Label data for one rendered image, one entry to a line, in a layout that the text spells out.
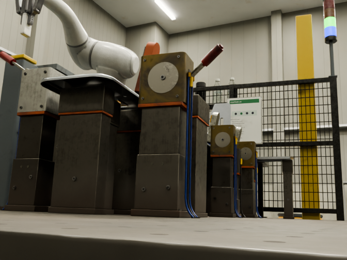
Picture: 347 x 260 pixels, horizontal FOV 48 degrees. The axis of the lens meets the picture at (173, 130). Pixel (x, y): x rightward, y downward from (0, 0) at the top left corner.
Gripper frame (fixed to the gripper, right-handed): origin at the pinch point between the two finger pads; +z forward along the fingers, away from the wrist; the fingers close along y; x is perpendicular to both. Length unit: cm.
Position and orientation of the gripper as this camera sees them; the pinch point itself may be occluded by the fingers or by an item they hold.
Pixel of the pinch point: (26, 25)
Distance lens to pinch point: 134.3
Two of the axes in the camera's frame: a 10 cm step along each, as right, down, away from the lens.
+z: -0.4, 9.8, -2.1
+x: 3.4, 2.1, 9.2
